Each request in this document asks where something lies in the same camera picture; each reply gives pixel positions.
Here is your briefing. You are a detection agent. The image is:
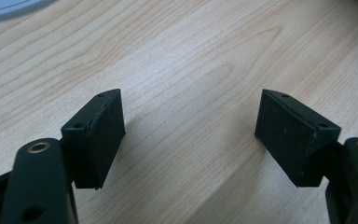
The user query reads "grey round plate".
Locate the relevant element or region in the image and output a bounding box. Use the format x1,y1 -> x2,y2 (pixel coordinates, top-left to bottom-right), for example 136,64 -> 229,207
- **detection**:
0,0 -> 58,25

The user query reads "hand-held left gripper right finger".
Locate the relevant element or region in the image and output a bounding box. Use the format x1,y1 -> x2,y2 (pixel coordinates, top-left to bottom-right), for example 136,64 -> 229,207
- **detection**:
254,89 -> 342,189

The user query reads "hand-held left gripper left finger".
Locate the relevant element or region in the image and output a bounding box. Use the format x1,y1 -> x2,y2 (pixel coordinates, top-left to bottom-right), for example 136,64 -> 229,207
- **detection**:
60,88 -> 127,190

